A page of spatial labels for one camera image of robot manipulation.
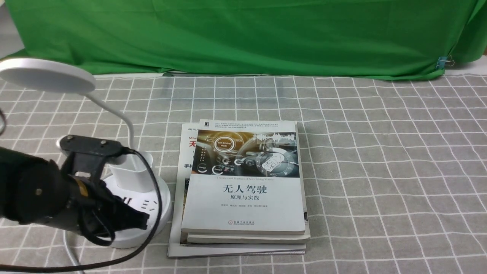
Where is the black camera cable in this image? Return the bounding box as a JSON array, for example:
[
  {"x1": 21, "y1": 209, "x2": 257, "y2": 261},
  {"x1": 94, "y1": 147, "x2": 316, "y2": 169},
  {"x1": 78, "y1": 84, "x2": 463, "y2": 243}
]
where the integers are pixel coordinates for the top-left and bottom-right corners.
[{"x1": 0, "y1": 148, "x2": 163, "y2": 273}]

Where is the grey lamp power cable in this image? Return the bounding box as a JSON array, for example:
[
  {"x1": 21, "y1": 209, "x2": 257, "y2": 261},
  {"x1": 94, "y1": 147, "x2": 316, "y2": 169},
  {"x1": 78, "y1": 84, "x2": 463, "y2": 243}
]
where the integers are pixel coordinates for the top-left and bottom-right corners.
[{"x1": 64, "y1": 230, "x2": 85, "y2": 274}]

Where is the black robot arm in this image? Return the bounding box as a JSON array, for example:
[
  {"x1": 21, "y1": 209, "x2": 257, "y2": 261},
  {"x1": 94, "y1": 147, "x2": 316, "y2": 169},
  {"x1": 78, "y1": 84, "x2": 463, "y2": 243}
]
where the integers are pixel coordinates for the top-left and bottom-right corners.
[{"x1": 1, "y1": 148, "x2": 150, "y2": 246}]

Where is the top self-driving textbook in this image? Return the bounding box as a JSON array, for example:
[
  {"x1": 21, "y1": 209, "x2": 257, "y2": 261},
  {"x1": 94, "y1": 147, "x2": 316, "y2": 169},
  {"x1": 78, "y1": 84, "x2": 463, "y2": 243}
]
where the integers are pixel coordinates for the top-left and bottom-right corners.
[{"x1": 181, "y1": 118, "x2": 307, "y2": 235}]

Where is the white desk lamp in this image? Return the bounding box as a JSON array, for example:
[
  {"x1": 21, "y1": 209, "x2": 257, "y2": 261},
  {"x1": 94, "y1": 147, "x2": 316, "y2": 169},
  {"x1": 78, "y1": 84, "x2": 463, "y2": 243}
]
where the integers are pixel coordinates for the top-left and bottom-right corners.
[{"x1": 1, "y1": 58, "x2": 172, "y2": 249}]

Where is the blue binder clip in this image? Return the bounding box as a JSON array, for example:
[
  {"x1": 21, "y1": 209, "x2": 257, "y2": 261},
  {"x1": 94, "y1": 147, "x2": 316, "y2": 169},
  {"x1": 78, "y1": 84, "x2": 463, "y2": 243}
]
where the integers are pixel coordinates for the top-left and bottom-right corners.
[{"x1": 435, "y1": 55, "x2": 455, "y2": 70}]

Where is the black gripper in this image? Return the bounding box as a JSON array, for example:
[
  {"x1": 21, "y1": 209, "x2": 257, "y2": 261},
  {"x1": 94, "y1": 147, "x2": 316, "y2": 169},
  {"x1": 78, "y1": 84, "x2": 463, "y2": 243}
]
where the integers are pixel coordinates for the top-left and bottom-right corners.
[{"x1": 61, "y1": 174, "x2": 150, "y2": 247}]

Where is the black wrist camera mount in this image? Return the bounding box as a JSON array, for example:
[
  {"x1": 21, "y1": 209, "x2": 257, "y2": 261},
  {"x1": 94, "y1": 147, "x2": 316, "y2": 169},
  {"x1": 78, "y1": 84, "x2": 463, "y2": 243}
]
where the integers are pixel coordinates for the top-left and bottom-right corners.
[{"x1": 57, "y1": 135, "x2": 124, "y2": 184}]

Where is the grey checked tablecloth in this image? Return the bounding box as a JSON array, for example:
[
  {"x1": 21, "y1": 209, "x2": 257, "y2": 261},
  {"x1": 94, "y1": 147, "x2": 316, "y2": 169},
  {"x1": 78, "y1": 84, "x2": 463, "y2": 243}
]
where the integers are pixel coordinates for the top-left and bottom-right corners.
[{"x1": 0, "y1": 73, "x2": 487, "y2": 274}]

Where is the green backdrop cloth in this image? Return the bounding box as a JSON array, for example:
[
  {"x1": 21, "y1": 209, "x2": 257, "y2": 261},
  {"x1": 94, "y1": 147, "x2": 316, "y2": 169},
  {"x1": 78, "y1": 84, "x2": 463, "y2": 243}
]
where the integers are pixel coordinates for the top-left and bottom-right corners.
[{"x1": 5, "y1": 0, "x2": 486, "y2": 80}]

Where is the bottom white magazine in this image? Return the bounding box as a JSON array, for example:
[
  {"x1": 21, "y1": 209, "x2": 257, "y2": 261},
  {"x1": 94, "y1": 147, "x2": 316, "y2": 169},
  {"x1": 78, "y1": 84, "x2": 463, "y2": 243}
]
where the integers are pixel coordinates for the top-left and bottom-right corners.
[{"x1": 168, "y1": 123, "x2": 307, "y2": 258}]

